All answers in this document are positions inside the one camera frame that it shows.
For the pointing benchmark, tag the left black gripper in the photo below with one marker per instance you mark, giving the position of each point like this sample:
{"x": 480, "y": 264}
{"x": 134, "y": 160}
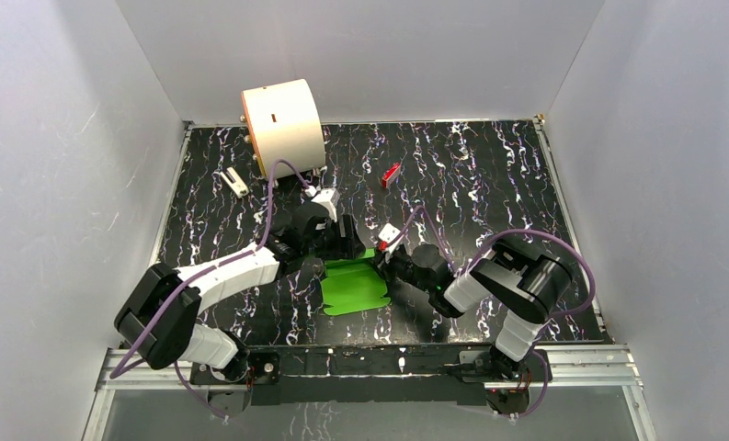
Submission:
{"x": 346, "y": 236}

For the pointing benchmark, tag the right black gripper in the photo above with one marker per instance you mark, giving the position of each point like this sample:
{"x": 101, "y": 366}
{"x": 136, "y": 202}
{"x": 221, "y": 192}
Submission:
{"x": 385, "y": 260}

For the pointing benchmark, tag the green paper box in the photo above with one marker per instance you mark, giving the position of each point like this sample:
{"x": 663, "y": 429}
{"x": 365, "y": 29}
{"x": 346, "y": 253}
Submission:
{"x": 353, "y": 286}

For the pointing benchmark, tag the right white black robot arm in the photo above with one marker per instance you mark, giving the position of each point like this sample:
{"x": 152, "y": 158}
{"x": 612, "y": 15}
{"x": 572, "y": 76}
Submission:
{"x": 524, "y": 279}

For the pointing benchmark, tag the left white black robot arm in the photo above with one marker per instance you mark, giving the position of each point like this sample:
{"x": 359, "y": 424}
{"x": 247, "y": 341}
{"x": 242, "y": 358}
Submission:
{"x": 159, "y": 318}

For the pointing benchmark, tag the small white black block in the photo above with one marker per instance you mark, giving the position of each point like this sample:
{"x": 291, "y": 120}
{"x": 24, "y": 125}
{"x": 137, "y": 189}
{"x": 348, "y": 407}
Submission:
{"x": 235, "y": 182}

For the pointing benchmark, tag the small red block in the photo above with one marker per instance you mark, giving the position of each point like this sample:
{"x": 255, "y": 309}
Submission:
{"x": 391, "y": 175}

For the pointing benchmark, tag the white cylindrical drum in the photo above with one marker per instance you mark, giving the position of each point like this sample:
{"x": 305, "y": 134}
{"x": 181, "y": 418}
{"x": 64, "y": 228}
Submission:
{"x": 283, "y": 123}

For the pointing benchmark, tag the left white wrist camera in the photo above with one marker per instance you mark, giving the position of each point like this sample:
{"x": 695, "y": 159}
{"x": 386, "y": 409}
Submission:
{"x": 328, "y": 198}

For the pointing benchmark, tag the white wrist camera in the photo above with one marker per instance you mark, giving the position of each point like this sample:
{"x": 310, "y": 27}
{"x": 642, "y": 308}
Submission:
{"x": 328, "y": 198}
{"x": 389, "y": 238}

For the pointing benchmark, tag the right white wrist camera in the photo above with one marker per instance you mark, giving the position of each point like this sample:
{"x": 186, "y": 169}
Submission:
{"x": 389, "y": 238}

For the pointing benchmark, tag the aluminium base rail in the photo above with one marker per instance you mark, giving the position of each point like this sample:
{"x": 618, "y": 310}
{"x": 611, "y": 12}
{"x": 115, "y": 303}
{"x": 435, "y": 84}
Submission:
{"x": 385, "y": 373}

